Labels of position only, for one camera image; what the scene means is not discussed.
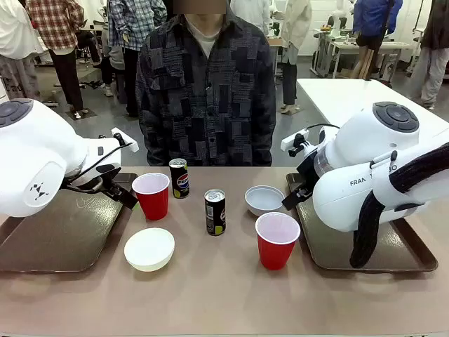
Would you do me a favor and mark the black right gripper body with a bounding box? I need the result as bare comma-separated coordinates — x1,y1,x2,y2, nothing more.
295,187,315,204

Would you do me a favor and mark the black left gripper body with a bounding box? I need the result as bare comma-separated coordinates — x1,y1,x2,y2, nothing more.
93,174,125,202

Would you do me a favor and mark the red plastic cup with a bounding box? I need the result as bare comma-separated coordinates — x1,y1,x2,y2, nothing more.
255,211,302,271
131,172,170,221

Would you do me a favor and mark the white bowl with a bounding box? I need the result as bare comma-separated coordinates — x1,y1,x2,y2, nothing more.
244,185,286,218
123,227,175,272

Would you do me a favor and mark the black Pepsi can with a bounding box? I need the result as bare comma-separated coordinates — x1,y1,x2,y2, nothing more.
168,158,191,200
204,189,227,237

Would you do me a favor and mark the brown plastic tray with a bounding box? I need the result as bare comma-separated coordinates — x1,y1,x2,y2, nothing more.
286,171,439,273
0,171,138,274

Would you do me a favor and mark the white table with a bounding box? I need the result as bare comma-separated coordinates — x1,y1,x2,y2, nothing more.
296,77,449,141

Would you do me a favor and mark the person in dark patchwork shirt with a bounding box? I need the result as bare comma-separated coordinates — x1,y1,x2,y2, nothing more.
135,0,278,168

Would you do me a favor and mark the white background desk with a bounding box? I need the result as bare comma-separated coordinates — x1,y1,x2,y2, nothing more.
311,27,412,79

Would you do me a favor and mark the person in cream jacket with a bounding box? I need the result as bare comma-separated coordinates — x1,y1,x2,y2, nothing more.
279,0,313,114

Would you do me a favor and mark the person in blue plaid shirt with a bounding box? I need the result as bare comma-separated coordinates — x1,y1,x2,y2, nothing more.
106,0,168,117

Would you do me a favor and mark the person in red plaid shirt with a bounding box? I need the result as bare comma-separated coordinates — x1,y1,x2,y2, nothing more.
26,0,88,119

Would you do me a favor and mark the person in white clothes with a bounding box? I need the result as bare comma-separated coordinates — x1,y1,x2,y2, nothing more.
0,0,40,103

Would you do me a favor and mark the person in grey trousers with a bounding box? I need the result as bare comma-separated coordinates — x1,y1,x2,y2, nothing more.
409,0,449,109

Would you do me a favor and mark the person in blue jacket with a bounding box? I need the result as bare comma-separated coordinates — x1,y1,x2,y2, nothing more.
351,0,404,81

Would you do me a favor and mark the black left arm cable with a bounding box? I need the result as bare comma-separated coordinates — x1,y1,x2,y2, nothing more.
62,135,136,194

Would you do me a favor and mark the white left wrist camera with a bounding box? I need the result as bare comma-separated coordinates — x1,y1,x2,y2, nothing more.
111,128,139,152

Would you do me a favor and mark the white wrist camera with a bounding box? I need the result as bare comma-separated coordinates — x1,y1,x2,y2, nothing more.
280,128,310,157
111,128,139,152

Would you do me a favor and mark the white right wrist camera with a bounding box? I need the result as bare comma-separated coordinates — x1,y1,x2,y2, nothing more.
280,128,310,157

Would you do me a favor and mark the black cable sleeve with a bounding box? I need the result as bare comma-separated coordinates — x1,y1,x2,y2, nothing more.
349,142,449,270

